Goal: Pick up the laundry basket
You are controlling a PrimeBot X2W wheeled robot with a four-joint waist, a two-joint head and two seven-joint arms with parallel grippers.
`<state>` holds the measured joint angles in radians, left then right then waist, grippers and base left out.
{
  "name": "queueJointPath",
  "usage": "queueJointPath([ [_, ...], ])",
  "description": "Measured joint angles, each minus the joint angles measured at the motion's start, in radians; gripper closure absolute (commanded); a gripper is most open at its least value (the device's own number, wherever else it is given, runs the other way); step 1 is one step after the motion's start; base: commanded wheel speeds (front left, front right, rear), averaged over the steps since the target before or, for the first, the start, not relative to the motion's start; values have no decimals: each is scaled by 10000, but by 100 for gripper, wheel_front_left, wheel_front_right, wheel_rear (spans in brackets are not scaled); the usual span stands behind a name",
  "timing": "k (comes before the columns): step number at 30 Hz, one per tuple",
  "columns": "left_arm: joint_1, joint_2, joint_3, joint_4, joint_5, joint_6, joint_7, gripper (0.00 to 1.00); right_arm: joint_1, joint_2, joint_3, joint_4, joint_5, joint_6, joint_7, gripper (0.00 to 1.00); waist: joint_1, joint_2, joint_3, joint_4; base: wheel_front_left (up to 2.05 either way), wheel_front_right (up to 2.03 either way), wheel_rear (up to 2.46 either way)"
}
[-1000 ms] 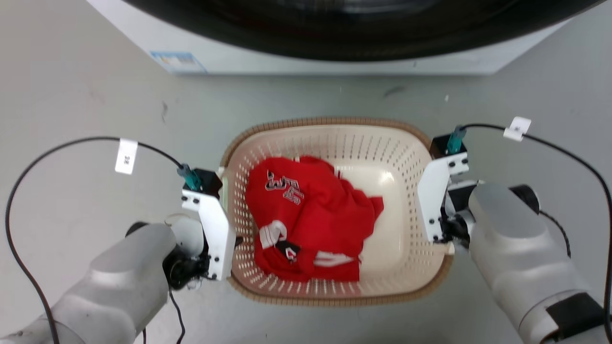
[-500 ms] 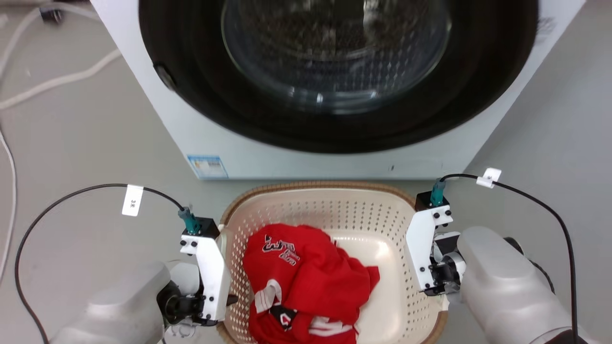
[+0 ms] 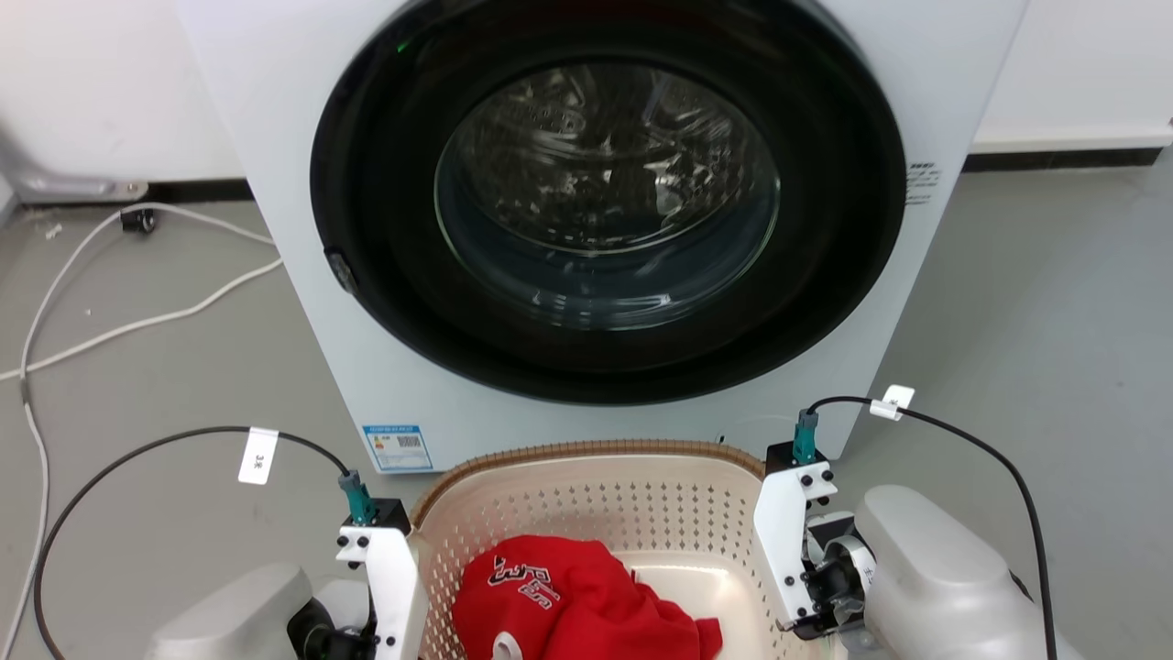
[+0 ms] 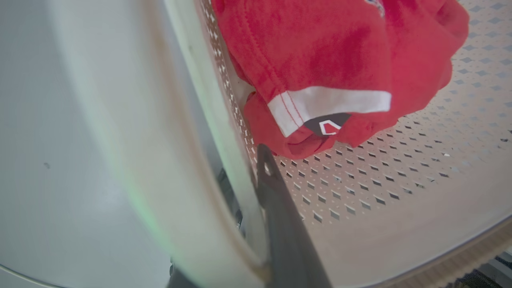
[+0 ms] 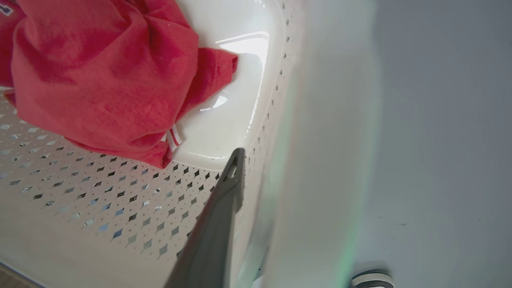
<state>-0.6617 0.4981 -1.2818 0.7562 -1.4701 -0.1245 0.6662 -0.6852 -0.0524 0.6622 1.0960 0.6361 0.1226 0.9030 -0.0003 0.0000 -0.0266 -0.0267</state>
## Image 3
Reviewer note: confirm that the white front-load washing machine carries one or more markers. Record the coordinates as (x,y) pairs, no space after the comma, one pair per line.
(385,394)

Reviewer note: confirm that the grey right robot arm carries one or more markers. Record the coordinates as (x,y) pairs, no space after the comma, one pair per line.
(935,568)

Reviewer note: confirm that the red printed garment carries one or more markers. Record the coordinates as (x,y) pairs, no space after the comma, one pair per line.
(586,610)

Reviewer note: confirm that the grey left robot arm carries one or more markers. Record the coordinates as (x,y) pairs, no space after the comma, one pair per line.
(229,614)

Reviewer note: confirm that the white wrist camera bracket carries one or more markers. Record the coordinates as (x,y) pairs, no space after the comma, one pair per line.
(779,532)
(389,577)

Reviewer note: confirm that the black round washer door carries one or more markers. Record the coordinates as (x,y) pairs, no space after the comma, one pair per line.
(825,275)

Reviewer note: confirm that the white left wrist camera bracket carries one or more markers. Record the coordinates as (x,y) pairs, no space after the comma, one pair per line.
(389,577)

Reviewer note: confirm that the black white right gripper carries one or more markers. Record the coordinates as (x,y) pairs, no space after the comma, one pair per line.
(838,577)

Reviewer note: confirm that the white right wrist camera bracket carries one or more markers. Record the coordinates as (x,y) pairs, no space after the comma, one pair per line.
(779,532)

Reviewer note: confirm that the blue energy label sticker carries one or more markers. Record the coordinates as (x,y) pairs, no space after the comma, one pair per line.
(397,448)

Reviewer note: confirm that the black floor plug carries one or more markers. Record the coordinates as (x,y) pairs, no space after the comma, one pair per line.
(137,220)

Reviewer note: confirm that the printed text sticker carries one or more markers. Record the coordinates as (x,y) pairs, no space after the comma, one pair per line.
(922,183)

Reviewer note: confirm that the beige perforated laundry basket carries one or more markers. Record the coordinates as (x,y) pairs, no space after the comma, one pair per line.
(641,513)

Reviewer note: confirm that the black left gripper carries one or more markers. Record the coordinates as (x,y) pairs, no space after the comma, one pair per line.
(321,637)

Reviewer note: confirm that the white appliance base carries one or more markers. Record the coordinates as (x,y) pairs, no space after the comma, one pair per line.
(64,183)

